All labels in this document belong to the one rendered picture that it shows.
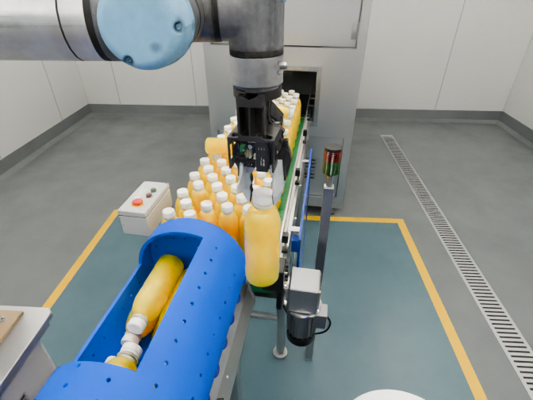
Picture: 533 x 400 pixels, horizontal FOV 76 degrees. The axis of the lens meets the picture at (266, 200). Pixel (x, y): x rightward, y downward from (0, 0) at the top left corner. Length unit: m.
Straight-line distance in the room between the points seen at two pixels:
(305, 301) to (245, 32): 0.96
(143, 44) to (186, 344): 0.52
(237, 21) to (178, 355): 0.54
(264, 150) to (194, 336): 0.39
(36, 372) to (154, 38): 0.77
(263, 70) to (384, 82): 4.79
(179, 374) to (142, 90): 5.04
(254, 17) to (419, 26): 4.79
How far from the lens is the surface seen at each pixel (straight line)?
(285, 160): 0.57
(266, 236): 0.63
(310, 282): 1.23
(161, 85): 5.38
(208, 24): 0.48
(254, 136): 0.49
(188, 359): 0.69
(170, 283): 0.90
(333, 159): 1.21
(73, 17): 0.38
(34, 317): 0.91
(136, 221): 1.24
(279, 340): 1.95
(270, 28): 0.48
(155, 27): 0.33
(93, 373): 0.66
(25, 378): 0.93
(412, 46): 5.23
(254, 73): 0.48
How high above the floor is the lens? 1.76
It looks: 33 degrees down
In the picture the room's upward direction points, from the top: straight up
